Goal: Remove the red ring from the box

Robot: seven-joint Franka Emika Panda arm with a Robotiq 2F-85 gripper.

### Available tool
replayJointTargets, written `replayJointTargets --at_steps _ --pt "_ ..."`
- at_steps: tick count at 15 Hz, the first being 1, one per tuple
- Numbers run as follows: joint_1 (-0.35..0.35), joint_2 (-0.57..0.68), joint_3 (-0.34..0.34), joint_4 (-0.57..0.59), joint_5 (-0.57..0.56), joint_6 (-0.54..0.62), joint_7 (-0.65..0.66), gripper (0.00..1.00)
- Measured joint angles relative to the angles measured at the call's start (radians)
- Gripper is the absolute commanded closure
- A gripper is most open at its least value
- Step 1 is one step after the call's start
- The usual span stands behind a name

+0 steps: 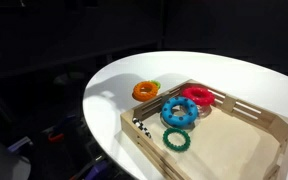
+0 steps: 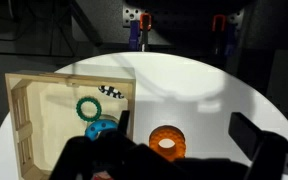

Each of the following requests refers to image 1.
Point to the wooden slatted tray box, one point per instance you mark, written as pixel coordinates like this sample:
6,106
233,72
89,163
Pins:
224,143

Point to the red clamp-shaped object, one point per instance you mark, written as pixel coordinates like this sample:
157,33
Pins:
55,137

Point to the white rounded object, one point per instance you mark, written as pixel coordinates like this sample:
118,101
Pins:
0,160

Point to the black white checkered piece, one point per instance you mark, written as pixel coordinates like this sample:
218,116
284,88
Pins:
140,126

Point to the purple plastic object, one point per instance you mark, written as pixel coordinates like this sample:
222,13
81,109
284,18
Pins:
97,170
19,144

